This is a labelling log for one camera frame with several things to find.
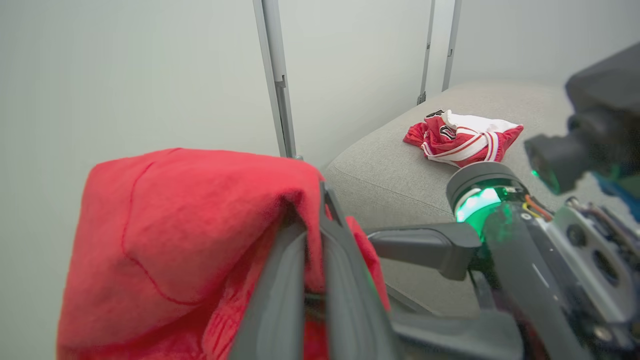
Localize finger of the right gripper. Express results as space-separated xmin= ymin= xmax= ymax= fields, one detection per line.
xmin=366 ymin=222 xmax=483 ymax=282
xmin=389 ymin=309 xmax=524 ymax=360

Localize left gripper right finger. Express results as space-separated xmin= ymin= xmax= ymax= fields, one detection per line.
xmin=319 ymin=182 xmax=402 ymax=360

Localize grey fabric sofa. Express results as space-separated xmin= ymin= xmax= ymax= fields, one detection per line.
xmin=322 ymin=81 xmax=640 ymax=321

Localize blue right wrist camera box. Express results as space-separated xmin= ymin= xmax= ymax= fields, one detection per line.
xmin=523 ymin=42 xmax=640 ymax=222

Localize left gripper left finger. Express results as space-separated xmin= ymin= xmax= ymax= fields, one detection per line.
xmin=229 ymin=220 xmax=308 ymax=360

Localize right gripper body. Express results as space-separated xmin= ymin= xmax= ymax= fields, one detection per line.
xmin=445 ymin=161 xmax=640 ymax=360

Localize red white striped shorts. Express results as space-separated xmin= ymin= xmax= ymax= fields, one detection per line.
xmin=402 ymin=108 xmax=525 ymax=169

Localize plain red garment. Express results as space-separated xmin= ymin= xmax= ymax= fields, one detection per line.
xmin=56 ymin=147 xmax=392 ymax=360

